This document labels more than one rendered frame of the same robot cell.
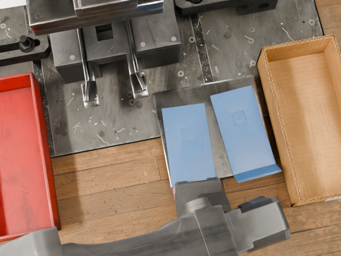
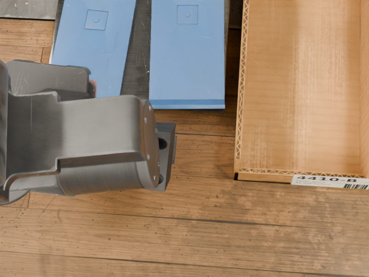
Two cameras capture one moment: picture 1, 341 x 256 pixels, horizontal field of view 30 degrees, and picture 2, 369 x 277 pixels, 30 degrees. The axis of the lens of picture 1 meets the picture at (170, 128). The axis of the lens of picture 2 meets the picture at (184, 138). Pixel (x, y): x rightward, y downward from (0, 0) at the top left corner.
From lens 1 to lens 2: 0.45 m
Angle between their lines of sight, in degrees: 7
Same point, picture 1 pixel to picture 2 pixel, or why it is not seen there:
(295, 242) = (221, 237)
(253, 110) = (215, 9)
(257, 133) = (208, 45)
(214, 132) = (141, 29)
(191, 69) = not seen: outside the picture
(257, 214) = (85, 110)
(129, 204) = not seen: outside the picture
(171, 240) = not seen: outside the picture
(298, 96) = (298, 9)
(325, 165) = (309, 126)
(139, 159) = (15, 45)
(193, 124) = (111, 7)
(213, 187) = (71, 81)
